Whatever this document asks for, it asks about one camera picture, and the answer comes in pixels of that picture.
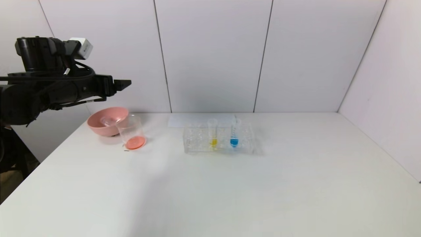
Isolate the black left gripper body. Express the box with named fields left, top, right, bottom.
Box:
left=73, top=74, right=117, bottom=102

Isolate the test tube with red pigment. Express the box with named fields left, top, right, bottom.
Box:
left=100, top=116, right=119, bottom=127

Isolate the clear glass beaker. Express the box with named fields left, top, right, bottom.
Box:
left=116, top=115, right=146, bottom=151

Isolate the test tube with yellow pigment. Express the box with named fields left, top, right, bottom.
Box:
left=207, top=118, right=219, bottom=148

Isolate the clear acrylic test tube rack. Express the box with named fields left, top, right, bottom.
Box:
left=183, top=121, right=255, bottom=154

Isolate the test tube with blue pigment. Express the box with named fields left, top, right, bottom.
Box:
left=230, top=115, right=242, bottom=147

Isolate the pink plastic bowl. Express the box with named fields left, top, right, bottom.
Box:
left=87, top=107, right=129, bottom=137

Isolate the flat white paper box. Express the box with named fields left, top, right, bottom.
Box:
left=168, top=114, right=237, bottom=128

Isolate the black stand beside table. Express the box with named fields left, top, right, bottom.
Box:
left=0, top=127, right=40, bottom=180

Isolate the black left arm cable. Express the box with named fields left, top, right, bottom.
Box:
left=0, top=61, right=96, bottom=83

